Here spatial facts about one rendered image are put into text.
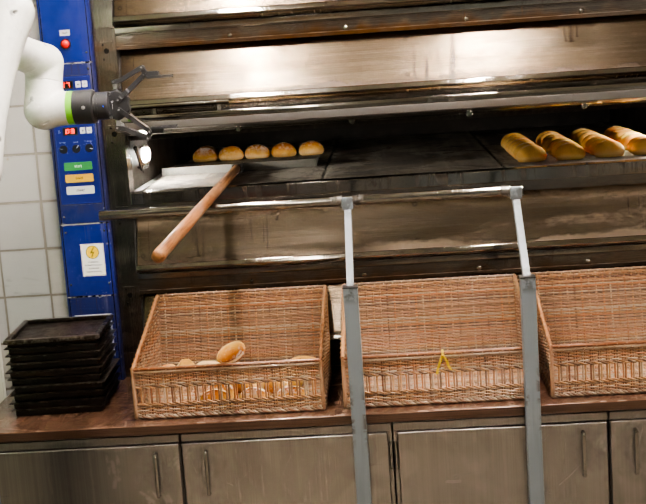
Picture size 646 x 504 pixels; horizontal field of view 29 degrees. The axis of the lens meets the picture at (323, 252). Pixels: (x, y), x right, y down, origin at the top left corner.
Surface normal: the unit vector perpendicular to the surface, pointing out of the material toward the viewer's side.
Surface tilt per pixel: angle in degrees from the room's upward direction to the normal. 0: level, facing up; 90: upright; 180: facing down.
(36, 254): 90
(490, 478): 90
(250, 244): 70
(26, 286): 90
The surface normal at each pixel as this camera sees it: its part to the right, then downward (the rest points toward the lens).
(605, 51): -0.07, -0.18
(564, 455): -0.04, 0.17
